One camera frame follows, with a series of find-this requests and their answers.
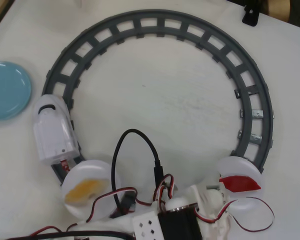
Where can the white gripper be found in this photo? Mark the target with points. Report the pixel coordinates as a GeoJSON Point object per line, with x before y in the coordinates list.
{"type": "Point", "coordinates": [216, 193]}

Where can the red tuna toy sushi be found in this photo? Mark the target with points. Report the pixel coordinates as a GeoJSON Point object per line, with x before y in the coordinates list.
{"type": "Point", "coordinates": [240, 183]}

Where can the pale orange toy sushi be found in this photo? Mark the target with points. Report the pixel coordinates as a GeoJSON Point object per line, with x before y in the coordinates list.
{"type": "Point", "coordinates": [82, 190]}

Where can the white Shinkansen toy locomotive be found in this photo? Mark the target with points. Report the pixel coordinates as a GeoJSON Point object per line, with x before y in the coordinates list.
{"type": "Point", "coordinates": [52, 135]}

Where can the blue round dish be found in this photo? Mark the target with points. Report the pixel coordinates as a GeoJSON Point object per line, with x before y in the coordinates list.
{"type": "Point", "coordinates": [5, 92]}

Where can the black table clamp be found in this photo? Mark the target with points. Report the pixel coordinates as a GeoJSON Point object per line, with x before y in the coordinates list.
{"type": "Point", "coordinates": [250, 18]}

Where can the gray circular toy train track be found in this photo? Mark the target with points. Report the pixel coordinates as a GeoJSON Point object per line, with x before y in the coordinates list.
{"type": "Point", "coordinates": [136, 25]}

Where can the brown cardboard roll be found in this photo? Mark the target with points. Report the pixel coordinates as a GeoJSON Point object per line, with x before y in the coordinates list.
{"type": "Point", "coordinates": [277, 7]}

